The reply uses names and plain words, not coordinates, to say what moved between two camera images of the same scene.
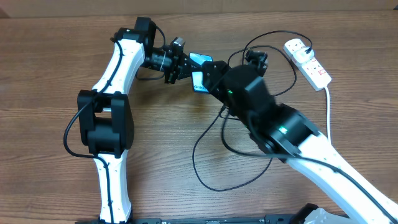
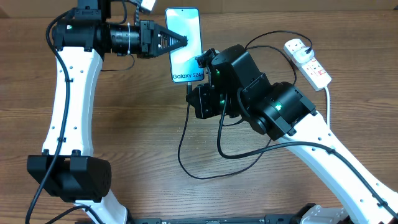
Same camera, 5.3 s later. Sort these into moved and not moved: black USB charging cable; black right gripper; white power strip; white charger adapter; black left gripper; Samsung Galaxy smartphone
Moved: black left gripper; black USB charging cable; Samsung Galaxy smartphone; black right gripper
Not moved: white charger adapter; white power strip
